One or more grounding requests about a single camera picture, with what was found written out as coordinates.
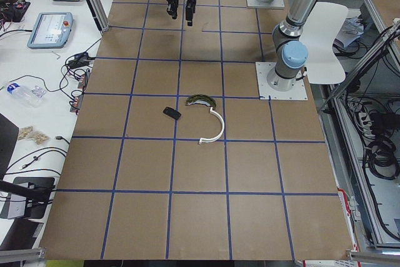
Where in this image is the green curved brake shoe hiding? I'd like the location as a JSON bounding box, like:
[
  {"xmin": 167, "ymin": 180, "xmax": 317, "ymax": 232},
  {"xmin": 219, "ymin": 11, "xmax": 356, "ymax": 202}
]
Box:
[{"xmin": 185, "ymin": 94, "xmax": 217, "ymax": 109}]

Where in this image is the black brake pad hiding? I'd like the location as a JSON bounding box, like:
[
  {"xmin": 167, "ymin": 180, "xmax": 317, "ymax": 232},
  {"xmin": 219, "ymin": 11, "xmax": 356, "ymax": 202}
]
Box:
[{"xmin": 162, "ymin": 106, "xmax": 181, "ymax": 120}]

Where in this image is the near blue teach pendant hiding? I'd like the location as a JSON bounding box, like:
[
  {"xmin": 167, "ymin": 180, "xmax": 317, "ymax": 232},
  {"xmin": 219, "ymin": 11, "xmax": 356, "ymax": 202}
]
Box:
[{"xmin": 27, "ymin": 12, "xmax": 74, "ymax": 49}]

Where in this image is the white plastic chair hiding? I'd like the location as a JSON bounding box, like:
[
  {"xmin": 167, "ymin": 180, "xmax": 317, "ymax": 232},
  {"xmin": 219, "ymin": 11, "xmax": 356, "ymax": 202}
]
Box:
[{"xmin": 299, "ymin": 2, "xmax": 348, "ymax": 84}]

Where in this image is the clear plastic water bottle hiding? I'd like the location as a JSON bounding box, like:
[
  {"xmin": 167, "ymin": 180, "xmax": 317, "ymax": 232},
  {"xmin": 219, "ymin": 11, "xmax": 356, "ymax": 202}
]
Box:
[{"xmin": 6, "ymin": 83, "xmax": 42, "ymax": 108}]

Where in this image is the black monitor stand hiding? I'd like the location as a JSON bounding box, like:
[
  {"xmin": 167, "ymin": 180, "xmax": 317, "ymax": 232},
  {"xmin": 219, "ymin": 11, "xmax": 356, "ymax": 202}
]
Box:
[{"xmin": 1, "ymin": 177, "xmax": 56, "ymax": 219}]

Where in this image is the white curved plastic bracket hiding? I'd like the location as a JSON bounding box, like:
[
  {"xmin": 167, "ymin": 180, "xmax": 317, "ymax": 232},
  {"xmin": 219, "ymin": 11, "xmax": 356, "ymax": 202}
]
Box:
[{"xmin": 198, "ymin": 108, "xmax": 225, "ymax": 145}]

